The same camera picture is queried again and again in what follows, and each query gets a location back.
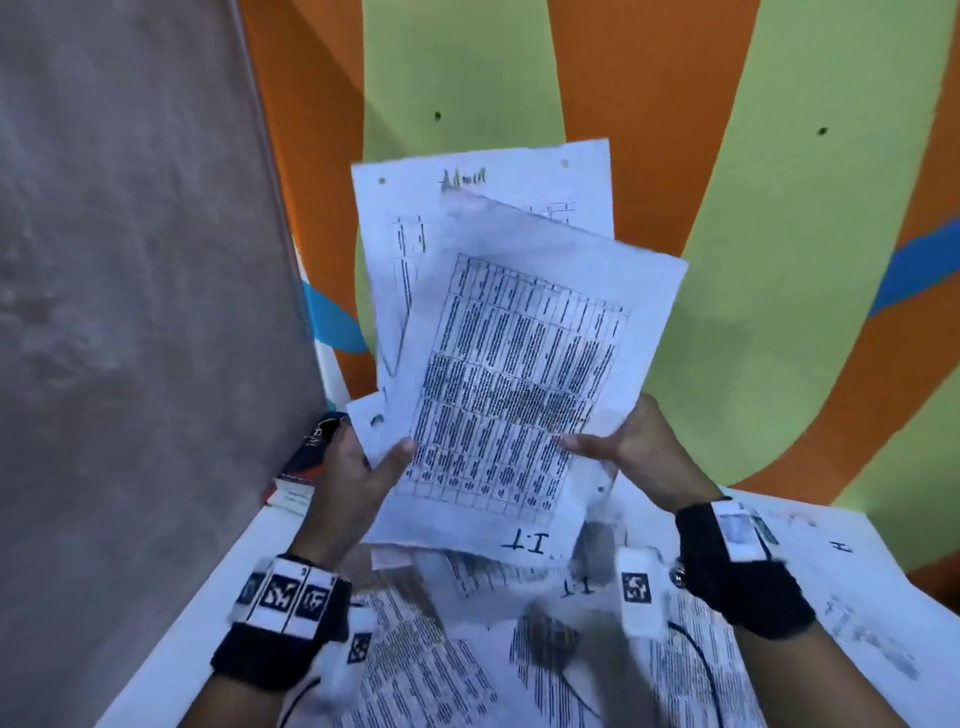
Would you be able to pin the person's right hand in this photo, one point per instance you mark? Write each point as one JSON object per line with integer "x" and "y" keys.
{"x": 652, "y": 457}

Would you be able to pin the person's left hand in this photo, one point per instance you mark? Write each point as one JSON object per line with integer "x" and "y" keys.
{"x": 341, "y": 495}

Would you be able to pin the gathered paper stack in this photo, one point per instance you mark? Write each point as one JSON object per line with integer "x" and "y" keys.
{"x": 517, "y": 360}

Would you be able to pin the printed sheets spread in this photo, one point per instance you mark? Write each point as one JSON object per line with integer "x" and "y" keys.
{"x": 825, "y": 600}

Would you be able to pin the person's right forearm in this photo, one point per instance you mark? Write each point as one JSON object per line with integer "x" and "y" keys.
{"x": 795, "y": 682}

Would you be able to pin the person's left forearm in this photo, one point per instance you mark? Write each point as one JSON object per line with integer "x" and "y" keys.
{"x": 232, "y": 709}

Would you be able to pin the white book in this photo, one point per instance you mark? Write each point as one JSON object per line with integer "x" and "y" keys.
{"x": 289, "y": 499}

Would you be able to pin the dark paperback book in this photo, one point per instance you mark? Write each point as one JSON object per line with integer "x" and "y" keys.
{"x": 304, "y": 457}

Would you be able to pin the grey partition board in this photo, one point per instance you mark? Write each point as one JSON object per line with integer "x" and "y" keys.
{"x": 135, "y": 337}

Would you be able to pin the white wrist camera unit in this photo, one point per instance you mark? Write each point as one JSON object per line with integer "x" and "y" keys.
{"x": 352, "y": 652}
{"x": 641, "y": 592}

